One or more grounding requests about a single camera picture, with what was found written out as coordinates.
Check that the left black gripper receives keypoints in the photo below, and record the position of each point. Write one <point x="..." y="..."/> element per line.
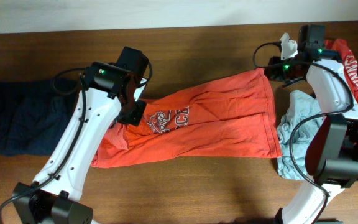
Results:
<point x="135" y="117"/>

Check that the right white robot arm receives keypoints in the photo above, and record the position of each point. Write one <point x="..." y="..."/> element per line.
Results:
<point x="332" y="157"/>

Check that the orange McKinney Boyd soccer shirt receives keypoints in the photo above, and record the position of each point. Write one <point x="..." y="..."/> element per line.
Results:
<point x="230" y="117"/>

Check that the folded navy blue garment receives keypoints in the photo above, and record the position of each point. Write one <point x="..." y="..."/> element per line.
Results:
<point x="33" y="117"/>

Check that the light grey-blue shirt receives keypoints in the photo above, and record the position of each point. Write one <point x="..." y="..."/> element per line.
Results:
<point x="301" y="107"/>

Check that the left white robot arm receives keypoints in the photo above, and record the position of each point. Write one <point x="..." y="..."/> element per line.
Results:
<point x="110" y="94"/>

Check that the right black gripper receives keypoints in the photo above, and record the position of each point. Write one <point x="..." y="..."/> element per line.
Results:
<point x="275" y="75"/>

